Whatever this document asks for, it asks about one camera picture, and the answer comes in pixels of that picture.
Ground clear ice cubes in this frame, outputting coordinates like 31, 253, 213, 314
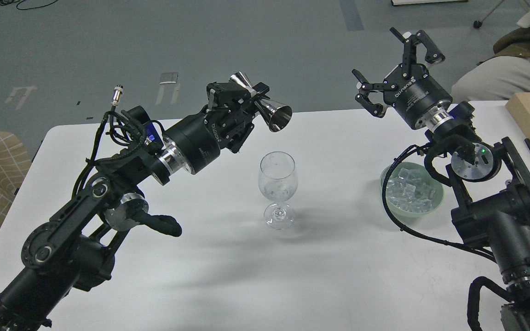
386, 167, 436, 214

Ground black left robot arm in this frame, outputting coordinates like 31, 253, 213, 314
0, 73, 289, 331

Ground green bowl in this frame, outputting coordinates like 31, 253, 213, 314
386, 162, 444, 218

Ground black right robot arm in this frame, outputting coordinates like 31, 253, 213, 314
352, 27, 530, 331

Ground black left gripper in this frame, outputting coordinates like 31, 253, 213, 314
163, 82, 270, 174

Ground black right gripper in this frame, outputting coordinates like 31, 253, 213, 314
351, 28, 453, 131

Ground black floor cable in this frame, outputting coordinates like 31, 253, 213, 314
0, 0, 58, 20

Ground clear wine glass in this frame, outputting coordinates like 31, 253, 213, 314
258, 151, 298, 230

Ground steel double jigger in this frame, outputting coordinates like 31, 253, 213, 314
229, 72, 293, 132

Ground seated person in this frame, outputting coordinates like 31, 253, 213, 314
450, 22, 530, 103

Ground office chair base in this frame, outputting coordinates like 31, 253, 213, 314
472, 0, 504, 29

